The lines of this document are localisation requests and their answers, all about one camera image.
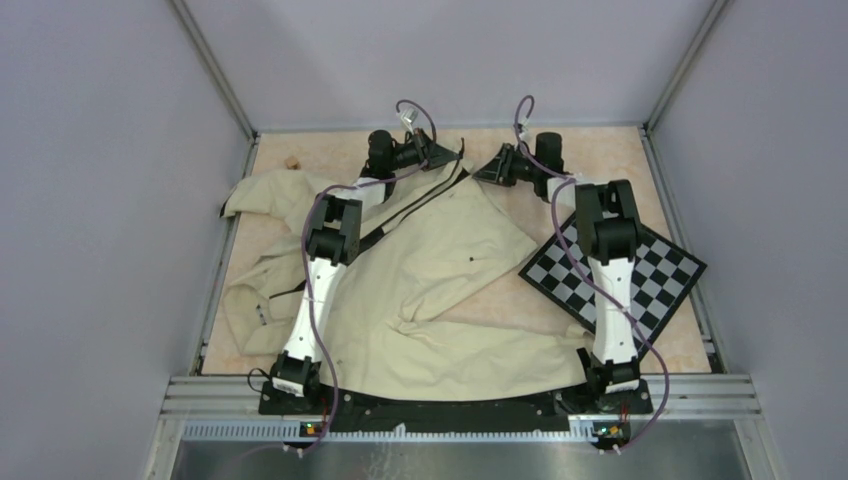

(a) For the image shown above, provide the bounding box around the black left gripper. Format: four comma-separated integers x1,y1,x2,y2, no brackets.
385,128,457,172

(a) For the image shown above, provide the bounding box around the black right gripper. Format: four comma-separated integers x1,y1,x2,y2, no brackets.
471,145,540,189

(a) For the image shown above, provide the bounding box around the beige zip jacket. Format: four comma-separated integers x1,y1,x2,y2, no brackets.
222,162,585,401

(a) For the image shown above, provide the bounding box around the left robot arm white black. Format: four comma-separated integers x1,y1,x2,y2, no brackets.
269,129,465,414

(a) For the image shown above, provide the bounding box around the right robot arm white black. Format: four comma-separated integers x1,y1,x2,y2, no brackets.
474,132,642,412

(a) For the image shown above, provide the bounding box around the black white checkerboard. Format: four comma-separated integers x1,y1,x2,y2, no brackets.
517,211,708,362

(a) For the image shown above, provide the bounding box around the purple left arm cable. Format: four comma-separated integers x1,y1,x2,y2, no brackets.
284,99,439,458

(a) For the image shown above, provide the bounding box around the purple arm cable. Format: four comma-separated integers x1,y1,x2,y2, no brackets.
513,95,672,456
284,99,439,458

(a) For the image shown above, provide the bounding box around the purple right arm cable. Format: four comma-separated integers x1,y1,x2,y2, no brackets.
513,95,672,456

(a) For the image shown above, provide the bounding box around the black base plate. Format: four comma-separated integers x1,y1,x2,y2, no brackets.
258,381,654,433

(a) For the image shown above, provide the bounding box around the aluminium frame rail front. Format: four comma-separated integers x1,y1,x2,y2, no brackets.
160,374,762,444

